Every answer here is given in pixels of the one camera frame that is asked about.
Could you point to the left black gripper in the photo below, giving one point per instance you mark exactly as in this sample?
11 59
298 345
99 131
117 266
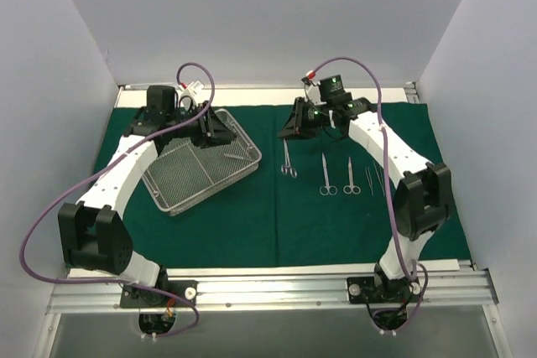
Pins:
208 126

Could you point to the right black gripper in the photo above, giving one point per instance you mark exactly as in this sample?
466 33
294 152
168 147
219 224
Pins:
300 116

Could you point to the wire mesh instrument tray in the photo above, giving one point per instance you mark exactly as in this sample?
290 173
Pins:
184 175

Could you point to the steel needle holder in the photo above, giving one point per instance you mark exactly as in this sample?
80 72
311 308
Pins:
327 189

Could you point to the steel surgical scissors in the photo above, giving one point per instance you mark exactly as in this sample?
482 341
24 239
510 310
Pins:
351 188

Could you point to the green surgical drape cloth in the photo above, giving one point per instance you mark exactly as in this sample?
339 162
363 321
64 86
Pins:
269 219

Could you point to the steel tweezers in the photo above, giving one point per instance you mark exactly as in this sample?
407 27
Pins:
369 180
379 174

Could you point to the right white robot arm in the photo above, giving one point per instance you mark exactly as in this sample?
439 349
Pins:
418 192

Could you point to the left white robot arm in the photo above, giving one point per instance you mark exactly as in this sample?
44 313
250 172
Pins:
92 232

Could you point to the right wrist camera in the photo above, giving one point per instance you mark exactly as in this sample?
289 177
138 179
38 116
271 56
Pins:
332 90

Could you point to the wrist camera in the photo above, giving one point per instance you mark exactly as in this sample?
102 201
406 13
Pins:
332 90
160 98

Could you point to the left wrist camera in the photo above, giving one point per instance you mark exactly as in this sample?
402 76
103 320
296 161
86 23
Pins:
160 98

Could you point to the right aluminium rail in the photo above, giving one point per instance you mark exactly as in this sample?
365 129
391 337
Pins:
449 242

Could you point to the aluminium rail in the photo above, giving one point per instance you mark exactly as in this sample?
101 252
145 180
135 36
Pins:
449 242
297 292

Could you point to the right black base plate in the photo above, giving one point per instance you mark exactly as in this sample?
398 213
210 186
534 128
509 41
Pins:
371 290

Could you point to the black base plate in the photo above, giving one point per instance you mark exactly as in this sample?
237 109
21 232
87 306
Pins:
371 290
136 298

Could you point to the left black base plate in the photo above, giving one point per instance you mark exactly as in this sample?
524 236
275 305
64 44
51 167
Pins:
136 298

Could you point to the front aluminium rail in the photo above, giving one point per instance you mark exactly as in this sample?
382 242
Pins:
297 292

